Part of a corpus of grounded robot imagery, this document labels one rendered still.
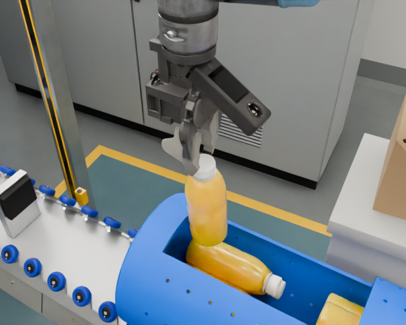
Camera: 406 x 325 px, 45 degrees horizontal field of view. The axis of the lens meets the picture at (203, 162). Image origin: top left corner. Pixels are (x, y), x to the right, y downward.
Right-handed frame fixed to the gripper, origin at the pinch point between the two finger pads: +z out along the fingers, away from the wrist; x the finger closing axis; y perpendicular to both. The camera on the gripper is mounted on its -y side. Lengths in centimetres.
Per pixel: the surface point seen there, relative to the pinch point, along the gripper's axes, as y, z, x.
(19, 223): 54, 45, 2
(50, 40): 67, 13, -33
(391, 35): 13, 102, -267
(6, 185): 54, 32, 1
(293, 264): -13.8, 32.5, -13.4
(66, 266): 36, 48, 4
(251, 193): 43, 140, -124
